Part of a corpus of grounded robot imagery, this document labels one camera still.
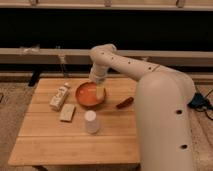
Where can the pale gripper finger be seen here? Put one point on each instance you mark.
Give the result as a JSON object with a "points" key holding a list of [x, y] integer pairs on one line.
{"points": [[100, 90]]}

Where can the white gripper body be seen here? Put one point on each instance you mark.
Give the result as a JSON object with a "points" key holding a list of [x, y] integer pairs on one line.
{"points": [[98, 74]]}

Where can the red pepper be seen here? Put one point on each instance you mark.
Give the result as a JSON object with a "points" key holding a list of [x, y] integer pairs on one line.
{"points": [[125, 103]]}

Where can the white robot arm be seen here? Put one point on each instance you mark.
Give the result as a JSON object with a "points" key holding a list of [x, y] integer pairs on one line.
{"points": [[160, 104]]}

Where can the orange ceramic bowl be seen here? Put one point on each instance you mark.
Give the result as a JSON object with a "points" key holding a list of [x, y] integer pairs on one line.
{"points": [[86, 95]]}

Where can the white plastic cup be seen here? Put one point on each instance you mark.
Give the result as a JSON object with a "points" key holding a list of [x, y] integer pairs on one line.
{"points": [[91, 122]]}

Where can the beige sponge block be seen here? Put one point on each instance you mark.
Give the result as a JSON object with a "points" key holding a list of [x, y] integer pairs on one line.
{"points": [[67, 112]]}

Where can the white milk carton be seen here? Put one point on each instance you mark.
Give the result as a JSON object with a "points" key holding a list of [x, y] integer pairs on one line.
{"points": [[59, 98]]}

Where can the wooden table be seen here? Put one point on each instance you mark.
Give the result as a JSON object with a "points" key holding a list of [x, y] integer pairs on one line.
{"points": [[44, 140]]}

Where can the black shelf bracket leg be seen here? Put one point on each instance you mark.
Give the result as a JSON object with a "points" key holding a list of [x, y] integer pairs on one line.
{"points": [[35, 76]]}

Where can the long wooden rail shelf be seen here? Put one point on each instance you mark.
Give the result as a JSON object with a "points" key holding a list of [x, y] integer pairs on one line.
{"points": [[81, 56]]}

